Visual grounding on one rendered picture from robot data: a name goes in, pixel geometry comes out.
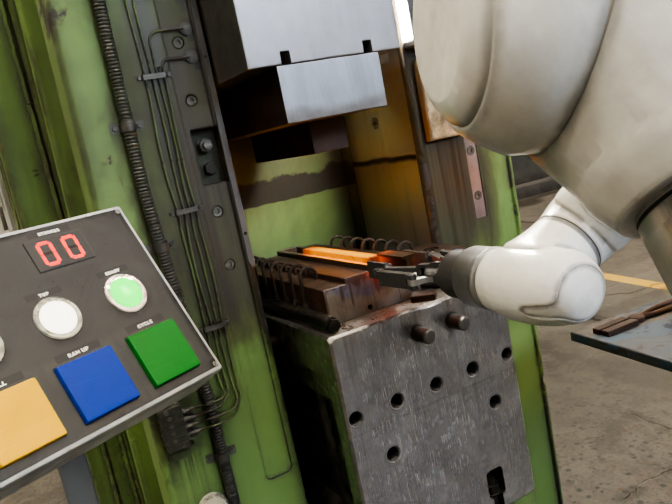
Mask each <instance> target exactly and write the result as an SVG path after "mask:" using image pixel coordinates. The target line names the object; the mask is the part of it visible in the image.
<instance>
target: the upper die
mask: <svg viewBox="0 0 672 504"><path fill-rule="evenodd" d="M217 96H218V100H219V105H220V109H221V114H222V118H223V123H224V127H225V132H226V136H227V140H228V141H233V140H239V139H244V138H249V137H253V136H257V135H260V134H264V133H268V132H272V131H276V130H280V129H284V128H288V127H292V126H296V125H299V124H303V123H307V122H312V121H317V120H323V119H328V118H333V117H338V116H347V115H351V114H355V113H359V112H363V111H367V110H371V109H375V108H379V107H383V106H387V100H386V95H385V89H384V84H383V78H382V73H381V67H380V62H379V56H378V52H372V53H365V54H358V55H351V56H344V57H337V58H330V59H323V60H316V61H310V62H303V63H296V64H289V65H282V66H276V67H274V68H272V69H270V70H268V71H266V72H264V73H261V74H259V75H257V76H255V77H253V78H251V79H249V80H247V81H244V82H242V83H240V84H238V85H236V86H234V87H232V88H230V89H228V90H225V91H223V92H221V93H219V94H217Z"/></svg>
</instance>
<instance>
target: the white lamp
mask: <svg viewBox="0 0 672 504"><path fill-rule="evenodd" d="M39 317H40V321H41V323H42V325H43V326H44V327H45V328H46V329H47V330H49V331H51V332H54V333H58V334H63V333H67V332H70V331H71V330H72V329H74V327H75V326H76V323H77V315H76V313H75V311H74V309H73V308H72V307H71V306H70V305H68V304H66V303H64V302H60V301H52V302H48V303H46V304H45V305H44V306H43V307H42V308H41V310H40V314H39Z"/></svg>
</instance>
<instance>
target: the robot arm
mask: <svg viewBox="0 0 672 504"><path fill-rule="evenodd" d="M413 37H414V47H415V54H416V60H417V65H418V70H419V74H420V77H421V80H422V83H423V86H424V88H425V90H426V92H427V95H428V97H429V99H430V101H431V103H432V105H433V106H434V107H435V109H436V110H437V111H438V112H439V113H440V114H441V115H442V116H443V117H444V119H445V120H446V122H447V123H448V124H449V125H450V126H451V128H452V129H453V130H454V131H455V132H456V133H458V134H459V135H461V136H463V137H465V138H467V139H468V140H470V141H472V142H474V143H475V144H477V145H479V146H481V147H483V148H486V149H488V150H490V151H493V152H496V153H498V154H501V155H506V156H518V155H528V156H529V157H530V158H531V159H532V161H533V162H534V163H536V164H537V165H538V166H539V167H540V168H541V169H543V170H544V171H545V172H546V173H547V174H548V175H550V176H551V177H552V178H553V179H554V180H555V181H557V182H558V183H559V184H560V185H561V186H562V188H561V189H560V190H559V192H558V193H557V195H556V196H555V198H554V199H553V200H552V202H551V203H550V204H549V205H548V206H547V208H546V209H545V211H544V213H543V214H542V215H541V217H540V218H539V219H538V220H537V221H536V222H535V223H534V224H533V225H532V226H531V227H530V228H529V229H527V230H526V231H525V232H523V233H522V234H521V235H519V236H517V237H516V238H514V239H512V240H511V241H509V242H507V243H506V244H505V245H504V246H503V247H497V246H495V247H489V246H472V247H469V248H467V249H455V250H446V249H442V250H440V253H437V252H430V253H429V254H428V252H425V251H415V250H403V251H402V252H409V253H415V256H414V257H412V262H413V266H392V263H388V262H378V261H371V260H370V261H367V266H368V271H369V277H370V278H374V279H378V282H379V286H387V287H394V288H402V289H408V290H410V291H414V292H415V291H417V290H419V285H430V286H434V287H440V288H441V289H442V290H443V292H444V293H445V294H447V295H448V296H450V297H453V298H457V299H459V300H461V301H462V302H463V303H464V304H466V305H469V306H473V307H478V308H483V309H485V310H489V311H495V312H496V313H498V314H499V315H501V316H503V317H505V318H508V319H511V320H514V321H517V322H521V323H526V324H532V325H539V326H569V325H575V324H579V323H582V322H585V321H587V320H589V319H590V318H592V317H593V316H594V315H595V314H596V313H597V311H598V310H599V309H600V307H601V305H602V303H603V300H604V297H605V292H606V283H605V278H604V275H603V273H602V271H601V270H600V268H599V267H600V265H601V264H603V263H604V262H605V261H606V260H608V259H609V258H610V257H611V256H612V255H613V254H614V253H615V252H616V251H618V250H621V249H622V248H623V247H624V246H625V245H626V244H627V243H628V242H629V241H630V240H631V239H632V238H635V239H641V238H642V240H643V242H644V244H645V246H646V248H647V250H648V252H649V254H650V256H651V258H652V260H653V262H654V264H655V266H656V268H657V270H658V272H659V274H660V276H661V278H662V279H663V281H664V283H665V285H666V287H667V289H668V291H669V293H670V295H671V297H672V0H413Z"/></svg>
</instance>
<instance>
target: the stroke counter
mask: <svg viewBox="0 0 672 504"><path fill-rule="evenodd" d="M70 237H72V238H73V239H74V241H75V243H76V244H75V245H71V246H67V245H66V243H65V241H64V240H63V239H66V238H70ZM60 240H61V242H62V244H63V245H64V247H65V248H67V247H68V249H66V250H67V252H68V253H69V255H70V256H71V258H72V257H74V258H75V259H76V258H79V257H83V256H84V255H83V254H85V252H84V250H83V249H82V247H81V245H79V246H78V244H79V242H78V241H77V239H76V237H75V236H71V234H70V235H67V236H63V237H62V239H60ZM44 244H48V245H49V246H50V248H51V250H52V251H50V252H46V253H42V251H41V249H40V248H39V246H40V245H44ZM35 247H36V249H37V250H38V252H39V254H40V255H42V254H43V256H41V257H42V258H43V260H44V262H45V263H46V265H48V264H49V265H50V266H52V265H56V264H59V263H60V262H59V261H61V259H60V257H59V255H58V254H57V252H53V251H55V249H54V247H53V246H52V244H51V242H47V241H44V242H40V243H37V246H35ZM75 247H78V248H79V249H80V251H81V252H82V254H79V255H76V256H73V254H72V253H71V251H70V249H71V248H75ZM53 253H54V255H55V256H56V258H57V259H58V261H56V262H52V263H49V262H48V261H47V259H46V258H45V256H46V255H50V254H53Z"/></svg>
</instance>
